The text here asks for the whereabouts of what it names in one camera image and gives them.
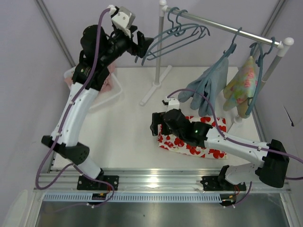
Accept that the red poppy print skirt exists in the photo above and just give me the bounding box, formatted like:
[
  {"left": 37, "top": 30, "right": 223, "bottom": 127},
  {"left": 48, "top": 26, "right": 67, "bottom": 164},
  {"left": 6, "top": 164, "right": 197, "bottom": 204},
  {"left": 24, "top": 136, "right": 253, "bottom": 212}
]
[{"left": 157, "top": 115, "right": 228, "bottom": 160}]

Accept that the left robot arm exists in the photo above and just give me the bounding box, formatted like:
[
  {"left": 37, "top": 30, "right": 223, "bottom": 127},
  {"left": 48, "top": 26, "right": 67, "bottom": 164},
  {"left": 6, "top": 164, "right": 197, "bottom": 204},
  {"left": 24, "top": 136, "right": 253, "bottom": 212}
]
[{"left": 42, "top": 25, "right": 154, "bottom": 179}]

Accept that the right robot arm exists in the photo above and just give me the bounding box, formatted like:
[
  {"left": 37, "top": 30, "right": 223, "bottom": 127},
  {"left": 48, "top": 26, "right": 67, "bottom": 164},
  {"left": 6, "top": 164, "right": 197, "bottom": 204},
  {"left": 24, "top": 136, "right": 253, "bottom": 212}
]
[{"left": 150, "top": 109, "right": 289, "bottom": 188}]

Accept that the teal hanger with floral garment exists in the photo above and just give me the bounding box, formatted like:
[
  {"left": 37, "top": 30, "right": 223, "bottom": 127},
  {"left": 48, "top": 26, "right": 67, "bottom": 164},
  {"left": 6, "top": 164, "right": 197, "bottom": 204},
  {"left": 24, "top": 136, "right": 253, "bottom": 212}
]
[{"left": 245, "top": 42, "right": 264, "bottom": 116}]

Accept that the teal hanger with blue garment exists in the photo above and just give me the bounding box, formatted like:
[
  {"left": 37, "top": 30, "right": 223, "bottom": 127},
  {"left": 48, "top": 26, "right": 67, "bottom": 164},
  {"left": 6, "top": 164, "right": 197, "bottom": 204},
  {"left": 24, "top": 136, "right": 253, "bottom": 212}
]
[{"left": 210, "top": 27, "right": 242, "bottom": 73}]

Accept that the pink crumpled garment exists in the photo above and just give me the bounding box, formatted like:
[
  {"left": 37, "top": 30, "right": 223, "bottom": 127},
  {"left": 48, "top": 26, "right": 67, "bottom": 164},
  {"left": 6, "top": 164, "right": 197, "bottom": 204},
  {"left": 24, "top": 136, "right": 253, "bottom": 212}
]
[{"left": 63, "top": 62, "right": 116, "bottom": 93}]

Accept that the light blue fleece garment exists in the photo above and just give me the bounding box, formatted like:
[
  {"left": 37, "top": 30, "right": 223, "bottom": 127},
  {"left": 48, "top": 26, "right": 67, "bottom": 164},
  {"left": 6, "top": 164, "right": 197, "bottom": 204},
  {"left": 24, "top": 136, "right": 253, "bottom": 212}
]
[{"left": 178, "top": 57, "right": 229, "bottom": 117}]

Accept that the white plastic laundry basket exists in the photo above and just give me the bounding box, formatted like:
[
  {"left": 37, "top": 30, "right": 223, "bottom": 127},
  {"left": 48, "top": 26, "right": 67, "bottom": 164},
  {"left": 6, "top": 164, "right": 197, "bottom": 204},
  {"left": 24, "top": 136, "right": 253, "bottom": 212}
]
[{"left": 66, "top": 73, "right": 123, "bottom": 114}]

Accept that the pastel floral garment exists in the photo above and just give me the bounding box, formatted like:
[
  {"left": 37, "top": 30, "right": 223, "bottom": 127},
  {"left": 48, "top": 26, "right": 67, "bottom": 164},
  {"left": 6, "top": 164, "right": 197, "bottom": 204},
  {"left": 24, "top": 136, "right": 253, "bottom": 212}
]
[{"left": 223, "top": 56, "right": 257, "bottom": 119}]

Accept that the silver clothes rack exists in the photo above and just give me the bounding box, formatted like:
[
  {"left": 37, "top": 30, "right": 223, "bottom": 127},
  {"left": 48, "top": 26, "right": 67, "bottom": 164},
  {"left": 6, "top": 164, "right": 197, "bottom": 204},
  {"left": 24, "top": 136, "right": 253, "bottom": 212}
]
[{"left": 139, "top": 0, "right": 295, "bottom": 126}]

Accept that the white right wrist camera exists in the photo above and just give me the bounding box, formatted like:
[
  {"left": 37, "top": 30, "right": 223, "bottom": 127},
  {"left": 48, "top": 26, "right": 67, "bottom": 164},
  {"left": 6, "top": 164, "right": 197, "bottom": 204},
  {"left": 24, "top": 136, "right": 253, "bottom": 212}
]
[{"left": 162, "top": 98, "right": 180, "bottom": 112}]

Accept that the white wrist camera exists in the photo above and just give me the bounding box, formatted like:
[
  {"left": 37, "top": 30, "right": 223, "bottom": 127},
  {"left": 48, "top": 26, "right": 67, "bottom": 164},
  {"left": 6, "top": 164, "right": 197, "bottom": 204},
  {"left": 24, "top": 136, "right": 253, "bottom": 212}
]
[
  {"left": 107, "top": 5, "right": 136, "bottom": 38},
  {"left": 162, "top": 98, "right": 180, "bottom": 112}
]

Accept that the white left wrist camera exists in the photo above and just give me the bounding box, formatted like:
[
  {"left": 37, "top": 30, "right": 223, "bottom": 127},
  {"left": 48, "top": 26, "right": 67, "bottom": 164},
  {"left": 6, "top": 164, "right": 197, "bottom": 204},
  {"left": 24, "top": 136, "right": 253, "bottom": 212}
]
[{"left": 107, "top": 5, "right": 136, "bottom": 38}]

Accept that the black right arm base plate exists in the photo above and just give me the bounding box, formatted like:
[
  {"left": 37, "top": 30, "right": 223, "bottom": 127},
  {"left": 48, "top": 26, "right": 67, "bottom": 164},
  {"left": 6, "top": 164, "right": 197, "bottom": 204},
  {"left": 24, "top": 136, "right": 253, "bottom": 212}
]
[{"left": 200, "top": 175, "right": 247, "bottom": 192}]

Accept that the white slotted cable duct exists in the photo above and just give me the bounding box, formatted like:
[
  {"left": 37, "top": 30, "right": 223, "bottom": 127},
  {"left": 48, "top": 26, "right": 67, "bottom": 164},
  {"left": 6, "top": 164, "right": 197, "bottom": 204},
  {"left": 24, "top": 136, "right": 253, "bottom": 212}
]
[{"left": 43, "top": 192, "right": 222, "bottom": 203}]

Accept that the grey corner frame post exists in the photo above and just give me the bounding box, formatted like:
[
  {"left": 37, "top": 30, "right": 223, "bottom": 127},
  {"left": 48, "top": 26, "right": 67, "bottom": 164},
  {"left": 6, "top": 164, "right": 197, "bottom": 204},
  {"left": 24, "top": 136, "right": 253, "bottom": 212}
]
[{"left": 34, "top": 0, "right": 76, "bottom": 67}]

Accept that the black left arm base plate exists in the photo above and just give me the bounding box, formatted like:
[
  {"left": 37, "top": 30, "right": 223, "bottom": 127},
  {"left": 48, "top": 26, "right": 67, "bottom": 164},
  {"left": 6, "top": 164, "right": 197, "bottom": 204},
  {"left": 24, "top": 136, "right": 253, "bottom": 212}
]
[{"left": 77, "top": 175, "right": 119, "bottom": 191}]

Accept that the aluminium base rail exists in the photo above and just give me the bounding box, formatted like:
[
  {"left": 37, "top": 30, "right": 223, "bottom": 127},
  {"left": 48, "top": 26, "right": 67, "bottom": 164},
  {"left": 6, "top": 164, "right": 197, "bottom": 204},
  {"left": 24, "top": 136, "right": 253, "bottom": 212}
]
[{"left": 38, "top": 167, "right": 291, "bottom": 193}]

